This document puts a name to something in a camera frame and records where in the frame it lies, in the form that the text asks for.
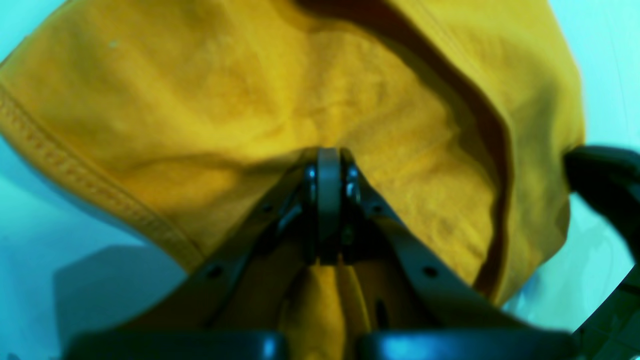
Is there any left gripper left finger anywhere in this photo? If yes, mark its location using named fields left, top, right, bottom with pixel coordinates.
left=62, top=148, right=343, bottom=360

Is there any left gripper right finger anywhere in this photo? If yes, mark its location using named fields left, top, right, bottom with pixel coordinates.
left=340, top=148, right=581, bottom=360

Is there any orange t-shirt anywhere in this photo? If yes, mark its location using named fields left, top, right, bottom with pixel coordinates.
left=1, top=0, right=585, bottom=360

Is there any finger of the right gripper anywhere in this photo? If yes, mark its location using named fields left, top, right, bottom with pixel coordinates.
left=564, top=145, right=640, bottom=263

